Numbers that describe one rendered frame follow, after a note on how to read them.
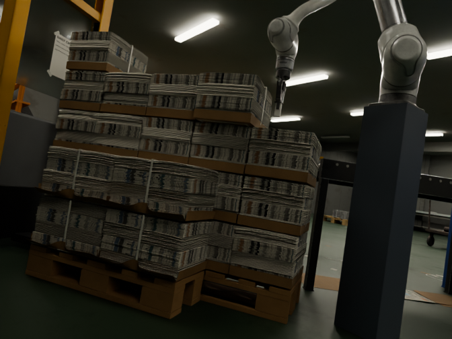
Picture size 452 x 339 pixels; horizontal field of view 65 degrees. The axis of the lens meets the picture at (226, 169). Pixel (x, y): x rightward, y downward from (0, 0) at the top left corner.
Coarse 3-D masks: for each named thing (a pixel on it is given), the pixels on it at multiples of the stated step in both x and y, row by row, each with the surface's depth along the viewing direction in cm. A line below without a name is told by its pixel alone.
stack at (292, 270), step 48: (96, 144) 192; (144, 144) 181; (192, 144) 172; (240, 144) 163; (288, 144) 157; (240, 192) 162; (288, 192) 155; (240, 240) 159; (288, 240) 152; (240, 288) 157
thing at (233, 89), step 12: (204, 84) 167; (216, 84) 165; (228, 84) 163; (240, 84) 162; (252, 84) 160; (204, 96) 167; (216, 96) 165; (228, 96) 163; (240, 96) 161; (252, 96) 159; (204, 108) 167; (216, 108) 165; (228, 108) 162; (240, 108) 160; (252, 108) 158; (204, 120) 168; (216, 120) 165; (228, 120) 162
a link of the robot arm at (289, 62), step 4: (284, 56) 176; (276, 60) 179; (280, 60) 176; (284, 60) 175; (288, 60) 175; (292, 60) 176; (276, 64) 178; (280, 64) 176; (284, 64) 175; (288, 64) 175; (292, 64) 177; (276, 68) 178; (280, 68) 177; (284, 68) 176; (288, 68) 176; (292, 68) 177
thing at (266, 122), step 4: (268, 92) 185; (268, 96) 187; (268, 100) 188; (268, 104) 187; (264, 108) 180; (268, 108) 189; (264, 112) 180; (268, 112) 190; (264, 116) 181; (268, 116) 189; (264, 120) 183; (268, 120) 191; (264, 124) 185; (268, 124) 192
